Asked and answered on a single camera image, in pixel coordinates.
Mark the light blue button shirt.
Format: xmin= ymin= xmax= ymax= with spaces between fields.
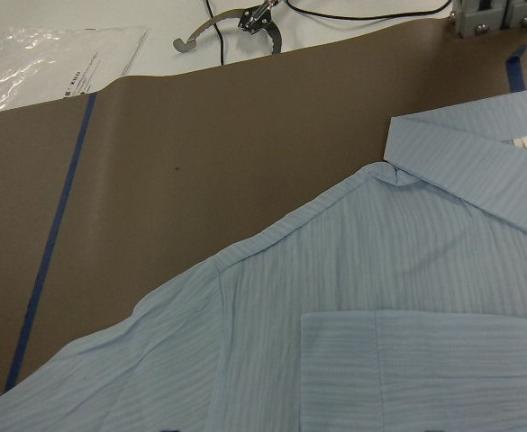
xmin=0 ymin=90 xmax=527 ymax=431

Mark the clear plastic bag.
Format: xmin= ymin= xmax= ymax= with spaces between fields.
xmin=0 ymin=26 xmax=148 ymax=112

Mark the black cable on desk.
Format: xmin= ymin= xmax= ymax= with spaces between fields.
xmin=202 ymin=0 xmax=453 ymax=67

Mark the grey aluminium frame post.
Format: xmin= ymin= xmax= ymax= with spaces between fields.
xmin=450 ymin=0 xmax=527 ymax=38

